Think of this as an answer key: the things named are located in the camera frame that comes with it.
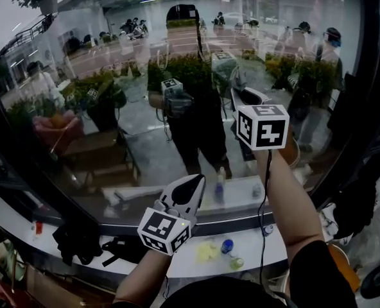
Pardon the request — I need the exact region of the person's black shirt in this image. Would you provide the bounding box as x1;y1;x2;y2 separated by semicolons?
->
111;241;358;308

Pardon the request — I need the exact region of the black hanging jacket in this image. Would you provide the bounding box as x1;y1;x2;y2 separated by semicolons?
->
332;158;379;240

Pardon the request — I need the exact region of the green drink bottle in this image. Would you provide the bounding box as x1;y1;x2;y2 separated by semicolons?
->
230;252;245;271

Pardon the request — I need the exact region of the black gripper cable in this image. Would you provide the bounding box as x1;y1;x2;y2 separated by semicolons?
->
257;149;273;285

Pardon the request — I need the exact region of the black lamp post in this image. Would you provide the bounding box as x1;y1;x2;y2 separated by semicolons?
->
194;21;203;60

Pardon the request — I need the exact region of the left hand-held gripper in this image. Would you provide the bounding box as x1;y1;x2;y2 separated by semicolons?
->
137;174;207;256

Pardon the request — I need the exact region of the green shrub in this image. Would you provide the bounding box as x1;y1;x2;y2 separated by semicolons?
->
61;71;128;108
146;53;239;92

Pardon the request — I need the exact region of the white window sill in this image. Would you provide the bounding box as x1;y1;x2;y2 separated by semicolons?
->
0;184;290;278

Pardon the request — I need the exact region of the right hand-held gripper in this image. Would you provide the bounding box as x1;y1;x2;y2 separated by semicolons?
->
230;87;290;160

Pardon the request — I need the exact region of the black garment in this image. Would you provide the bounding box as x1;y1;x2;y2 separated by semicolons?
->
52;223;103;266

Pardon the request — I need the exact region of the person's right forearm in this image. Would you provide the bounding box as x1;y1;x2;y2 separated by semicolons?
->
252;148;325;248

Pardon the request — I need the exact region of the black strap bag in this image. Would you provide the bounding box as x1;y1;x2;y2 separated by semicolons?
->
100;235;149;268

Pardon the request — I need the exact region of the large window glass pane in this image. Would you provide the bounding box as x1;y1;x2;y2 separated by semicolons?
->
0;0;363;224

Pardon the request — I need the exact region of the yellow cloth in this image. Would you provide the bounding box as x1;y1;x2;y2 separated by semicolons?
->
196;239;221;264

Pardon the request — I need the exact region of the wooden chair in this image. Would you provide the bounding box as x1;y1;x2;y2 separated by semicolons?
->
10;261;114;308

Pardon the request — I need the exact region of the person's left forearm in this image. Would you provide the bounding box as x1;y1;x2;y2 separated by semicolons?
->
112;248;173;304

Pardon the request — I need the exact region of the dark window frame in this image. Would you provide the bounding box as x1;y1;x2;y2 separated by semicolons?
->
0;0;380;237

